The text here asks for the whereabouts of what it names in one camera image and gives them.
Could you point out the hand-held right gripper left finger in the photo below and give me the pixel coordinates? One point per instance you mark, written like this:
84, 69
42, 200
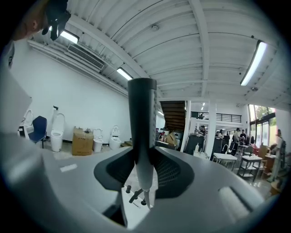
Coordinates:
68, 193

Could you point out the open cardboard box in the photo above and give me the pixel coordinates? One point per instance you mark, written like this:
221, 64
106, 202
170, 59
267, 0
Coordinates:
171, 137

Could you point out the black head-worn camera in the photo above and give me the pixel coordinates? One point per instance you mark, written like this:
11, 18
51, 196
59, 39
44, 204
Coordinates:
56, 18

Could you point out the black balcony railing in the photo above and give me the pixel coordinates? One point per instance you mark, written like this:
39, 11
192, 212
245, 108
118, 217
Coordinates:
227, 117

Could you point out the brown wooden step platform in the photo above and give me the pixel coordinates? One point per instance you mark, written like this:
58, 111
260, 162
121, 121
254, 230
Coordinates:
126, 143

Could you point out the long wooden table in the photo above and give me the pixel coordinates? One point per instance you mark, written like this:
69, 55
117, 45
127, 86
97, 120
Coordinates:
276, 189

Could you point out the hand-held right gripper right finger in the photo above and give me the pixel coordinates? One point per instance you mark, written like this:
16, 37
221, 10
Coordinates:
200, 200

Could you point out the person's head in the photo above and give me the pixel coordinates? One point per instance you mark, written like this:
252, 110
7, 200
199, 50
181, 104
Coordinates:
31, 25

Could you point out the dark wooden staircase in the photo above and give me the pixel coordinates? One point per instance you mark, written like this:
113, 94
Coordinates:
174, 116

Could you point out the black cabinet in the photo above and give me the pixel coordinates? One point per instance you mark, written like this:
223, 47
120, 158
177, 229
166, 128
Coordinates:
194, 143
217, 145

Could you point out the chrome arched faucet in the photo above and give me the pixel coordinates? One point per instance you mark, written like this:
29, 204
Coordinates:
225, 146

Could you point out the white table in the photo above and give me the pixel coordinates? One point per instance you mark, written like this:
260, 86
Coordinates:
225, 157

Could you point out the person's white shirt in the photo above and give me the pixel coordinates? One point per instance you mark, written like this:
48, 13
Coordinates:
11, 102

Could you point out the black curved faucet spout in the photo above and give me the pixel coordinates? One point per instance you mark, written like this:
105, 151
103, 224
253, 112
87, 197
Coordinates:
134, 196

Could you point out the brown cardboard box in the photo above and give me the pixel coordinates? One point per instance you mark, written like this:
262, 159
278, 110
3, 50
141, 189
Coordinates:
82, 141

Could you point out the dark side table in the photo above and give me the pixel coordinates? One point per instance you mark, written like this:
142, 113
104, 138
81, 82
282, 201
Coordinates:
251, 159

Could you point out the ceiling air conditioner vent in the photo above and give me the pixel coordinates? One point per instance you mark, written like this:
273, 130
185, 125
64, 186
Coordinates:
85, 57

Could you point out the black wall bracket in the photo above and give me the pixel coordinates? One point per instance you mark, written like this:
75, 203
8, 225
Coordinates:
55, 107

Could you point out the round smoke detector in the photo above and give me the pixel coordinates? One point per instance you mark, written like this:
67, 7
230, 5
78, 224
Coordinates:
155, 27

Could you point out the blue chair with black legs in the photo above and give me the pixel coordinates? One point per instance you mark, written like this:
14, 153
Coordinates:
38, 130

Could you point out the black faucet knob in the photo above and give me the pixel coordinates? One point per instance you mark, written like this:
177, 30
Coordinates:
128, 188

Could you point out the white bathtub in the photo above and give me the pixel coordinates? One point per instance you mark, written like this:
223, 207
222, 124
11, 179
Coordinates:
136, 214

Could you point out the long ceiling light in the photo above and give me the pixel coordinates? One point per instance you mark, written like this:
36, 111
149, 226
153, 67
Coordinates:
69, 36
253, 62
124, 74

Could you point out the glass entrance doors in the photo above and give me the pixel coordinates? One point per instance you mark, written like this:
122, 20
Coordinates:
261, 127

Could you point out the ceiling security camera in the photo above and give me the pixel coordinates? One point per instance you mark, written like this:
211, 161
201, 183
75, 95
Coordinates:
254, 89

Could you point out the white pump bottle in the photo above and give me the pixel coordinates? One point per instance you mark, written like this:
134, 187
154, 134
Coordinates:
197, 148

